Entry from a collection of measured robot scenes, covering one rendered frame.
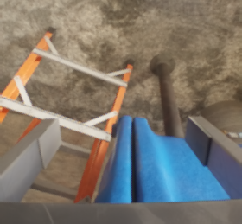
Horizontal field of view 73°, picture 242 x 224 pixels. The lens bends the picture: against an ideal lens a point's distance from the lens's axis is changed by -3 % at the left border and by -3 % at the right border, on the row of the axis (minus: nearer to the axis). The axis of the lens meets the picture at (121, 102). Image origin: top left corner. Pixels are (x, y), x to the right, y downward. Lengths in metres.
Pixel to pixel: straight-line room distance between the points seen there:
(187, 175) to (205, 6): 0.80
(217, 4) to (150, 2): 0.30
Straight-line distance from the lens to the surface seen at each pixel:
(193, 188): 0.22
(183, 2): 0.90
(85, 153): 1.15
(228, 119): 1.13
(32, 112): 0.66
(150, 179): 0.18
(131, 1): 0.88
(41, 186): 0.94
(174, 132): 0.57
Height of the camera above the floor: 0.87
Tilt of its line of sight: 49 degrees down
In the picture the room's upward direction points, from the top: 171 degrees counter-clockwise
